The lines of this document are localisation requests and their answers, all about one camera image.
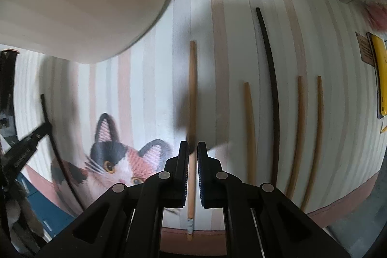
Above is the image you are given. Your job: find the striped cat-print tablecloth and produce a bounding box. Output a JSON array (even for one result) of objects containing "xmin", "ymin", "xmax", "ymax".
[{"xmin": 12, "ymin": 0, "xmax": 387, "ymax": 249}]

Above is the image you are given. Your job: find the black chopstick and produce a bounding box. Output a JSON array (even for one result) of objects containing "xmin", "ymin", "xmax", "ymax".
[{"xmin": 255, "ymin": 7, "xmax": 280, "ymax": 187}]

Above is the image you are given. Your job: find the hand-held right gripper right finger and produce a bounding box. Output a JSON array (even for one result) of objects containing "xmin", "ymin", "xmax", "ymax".
[{"xmin": 197, "ymin": 141, "xmax": 351, "ymax": 258}]

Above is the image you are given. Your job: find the brown card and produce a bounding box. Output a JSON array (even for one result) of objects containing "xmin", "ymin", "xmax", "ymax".
[{"xmin": 355, "ymin": 31, "xmax": 377, "ymax": 66}]

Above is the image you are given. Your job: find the dark brown chopstick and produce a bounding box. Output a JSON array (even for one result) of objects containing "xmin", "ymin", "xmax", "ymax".
[{"xmin": 40, "ymin": 94, "xmax": 83, "ymax": 208}]

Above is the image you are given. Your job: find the blue cabinet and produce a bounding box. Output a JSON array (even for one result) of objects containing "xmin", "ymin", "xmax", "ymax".
[{"xmin": 16, "ymin": 173, "xmax": 76, "ymax": 242}]

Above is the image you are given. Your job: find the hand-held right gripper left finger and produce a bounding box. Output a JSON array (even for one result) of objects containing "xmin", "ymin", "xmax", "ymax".
[{"xmin": 35, "ymin": 141, "xmax": 189, "ymax": 258}]

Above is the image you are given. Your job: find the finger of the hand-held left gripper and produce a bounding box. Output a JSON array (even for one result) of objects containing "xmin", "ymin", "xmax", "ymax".
[
  {"xmin": 28, "ymin": 121, "xmax": 53, "ymax": 147},
  {"xmin": 0, "ymin": 49, "xmax": 19, "ymax": 133}
]

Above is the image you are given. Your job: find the large clear plastic bag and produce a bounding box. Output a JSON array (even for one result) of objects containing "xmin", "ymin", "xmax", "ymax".
[{"xmin": 361, "ymin": 0, "xmax": 387, "ymax": 35}]

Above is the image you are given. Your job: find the person's left hand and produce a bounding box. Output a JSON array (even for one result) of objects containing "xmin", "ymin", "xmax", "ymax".
[{"xmin": 7, "ymin": 198, "xmax": 43, "ymax": 249}]

